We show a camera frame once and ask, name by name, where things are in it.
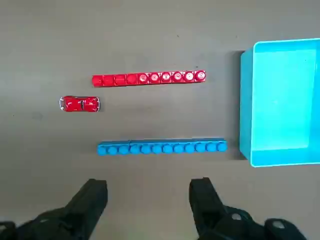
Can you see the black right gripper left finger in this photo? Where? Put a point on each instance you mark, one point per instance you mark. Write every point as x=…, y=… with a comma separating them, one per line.
x=82, y=207

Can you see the blue building block row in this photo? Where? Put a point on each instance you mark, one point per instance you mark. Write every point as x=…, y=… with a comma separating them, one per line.
x=162, y=148

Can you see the cyan plastic bin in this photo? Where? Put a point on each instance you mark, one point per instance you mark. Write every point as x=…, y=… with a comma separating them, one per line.
x=280, y=105

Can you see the red toy car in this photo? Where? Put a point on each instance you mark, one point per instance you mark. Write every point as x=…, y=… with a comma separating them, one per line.
x=78, y=103

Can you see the red building block row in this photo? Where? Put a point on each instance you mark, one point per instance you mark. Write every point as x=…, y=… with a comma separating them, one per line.
x=150, y=78

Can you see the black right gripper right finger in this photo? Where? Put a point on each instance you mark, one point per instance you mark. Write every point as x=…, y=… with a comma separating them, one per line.
x=210, y=212

